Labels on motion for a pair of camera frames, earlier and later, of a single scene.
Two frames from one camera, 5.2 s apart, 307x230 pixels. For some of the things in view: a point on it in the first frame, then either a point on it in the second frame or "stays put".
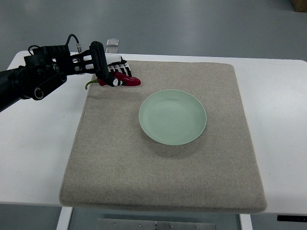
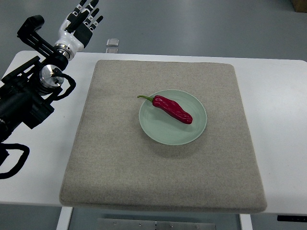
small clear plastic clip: x=112 y=42 stays put
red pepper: x=127 y=81 -> x=171 y=108
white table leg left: x=64 y=218 stays put
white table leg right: x=246 y=222 stays put
